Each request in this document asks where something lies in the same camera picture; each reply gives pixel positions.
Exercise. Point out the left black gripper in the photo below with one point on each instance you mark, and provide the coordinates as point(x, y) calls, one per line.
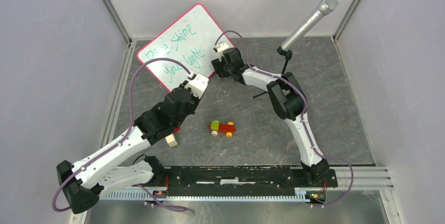
point(195, 100)

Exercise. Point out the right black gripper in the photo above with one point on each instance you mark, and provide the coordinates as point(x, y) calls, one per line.
point(218, 64)

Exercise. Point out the pink framed whiteboard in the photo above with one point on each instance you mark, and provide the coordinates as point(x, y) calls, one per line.
point(189, 40)

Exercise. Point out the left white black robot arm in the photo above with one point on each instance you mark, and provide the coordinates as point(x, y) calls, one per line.
point(83, 182)

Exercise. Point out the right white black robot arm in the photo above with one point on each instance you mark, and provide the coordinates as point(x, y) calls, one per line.
point(288, 102)

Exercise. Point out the red wooden block toy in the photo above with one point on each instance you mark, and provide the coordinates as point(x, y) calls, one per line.
point(171, 139)

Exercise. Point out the red toy car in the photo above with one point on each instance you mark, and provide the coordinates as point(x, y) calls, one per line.
point(216, 127)

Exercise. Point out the black tripod microphone stand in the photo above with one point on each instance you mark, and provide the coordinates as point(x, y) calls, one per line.
point(267, 59)

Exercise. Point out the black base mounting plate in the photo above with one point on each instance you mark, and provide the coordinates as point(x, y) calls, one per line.
point(237, 180)

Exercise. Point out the silver microphone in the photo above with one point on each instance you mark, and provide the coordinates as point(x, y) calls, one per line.
point(323, 8)

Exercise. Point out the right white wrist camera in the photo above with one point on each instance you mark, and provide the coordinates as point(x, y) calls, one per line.
point(220, 47)

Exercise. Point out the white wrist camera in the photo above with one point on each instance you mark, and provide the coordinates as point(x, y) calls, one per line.
point(197, 84)
point(220, 47)

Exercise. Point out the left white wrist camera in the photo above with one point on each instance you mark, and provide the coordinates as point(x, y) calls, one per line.
point(197, 84)

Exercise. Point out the grey slotted cable duct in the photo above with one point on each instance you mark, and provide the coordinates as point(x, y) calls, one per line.
point(136, 193)

